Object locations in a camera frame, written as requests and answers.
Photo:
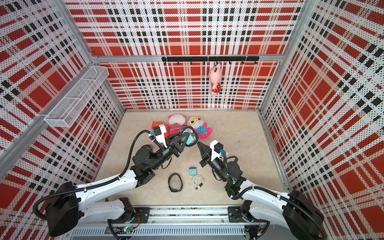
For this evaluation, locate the pink striped plush doll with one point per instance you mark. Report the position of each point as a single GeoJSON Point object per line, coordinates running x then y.
{"type": "Point", "coordinates": [176, 122]}

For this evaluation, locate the white wire mesh basket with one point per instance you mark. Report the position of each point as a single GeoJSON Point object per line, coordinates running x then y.
{"type": "Point", "coordinates": [68, 109]}

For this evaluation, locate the pink hanging plush toy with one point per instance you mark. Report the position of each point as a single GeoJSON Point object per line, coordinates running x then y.
{"type": "Point", "coordinates": [215, 77]}

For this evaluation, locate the teal charger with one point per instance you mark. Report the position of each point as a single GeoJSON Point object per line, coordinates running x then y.
{"type": "Point", "coordinates": [192, 171]}
{"type": "Point", "coordinates": [191, 141]}

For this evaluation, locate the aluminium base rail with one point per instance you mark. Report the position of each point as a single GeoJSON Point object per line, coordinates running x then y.
{"type": "Point", "coordinates": [186, 219]}

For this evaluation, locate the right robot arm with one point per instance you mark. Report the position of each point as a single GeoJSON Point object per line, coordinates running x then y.
{"type": "Point", "coordinates": [292, 211]}

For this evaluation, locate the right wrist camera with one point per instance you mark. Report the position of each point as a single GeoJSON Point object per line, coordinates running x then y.
{"type": "Point", "coordinates": [218, 151]}

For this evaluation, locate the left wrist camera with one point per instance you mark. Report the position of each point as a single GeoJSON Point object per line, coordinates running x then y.
{"type": "Point", "coordinates": [160, 139]}

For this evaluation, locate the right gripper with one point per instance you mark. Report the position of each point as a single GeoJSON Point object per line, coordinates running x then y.
{"type": "Point", "coordinates": [209, 155]}

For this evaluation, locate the teal charger bottom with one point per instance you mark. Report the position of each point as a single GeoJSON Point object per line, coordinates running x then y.
{"type": "Point", "coordinates": [192, 171]}

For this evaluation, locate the orange plush toy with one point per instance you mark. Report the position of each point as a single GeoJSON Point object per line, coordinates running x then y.
{"type": "Point", "coordinates": [156, 124]}

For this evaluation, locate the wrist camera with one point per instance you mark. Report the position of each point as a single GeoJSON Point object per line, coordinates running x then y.
{"type": "Point", "coordinates": [160, 139]}
{"type": "Point", "coordinates": [218, 151]}

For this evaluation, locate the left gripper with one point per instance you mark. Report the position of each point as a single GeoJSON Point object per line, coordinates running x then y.
{"type": "Point", "coordinates": [171, 146]}

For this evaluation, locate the black hook rail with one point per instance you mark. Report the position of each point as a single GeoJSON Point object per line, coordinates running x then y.
{"type": "Point", "coordinates": [214, 59]}

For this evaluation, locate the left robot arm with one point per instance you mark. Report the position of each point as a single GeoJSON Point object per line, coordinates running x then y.
{"type": "Point", "coordinates": [72, 205]}

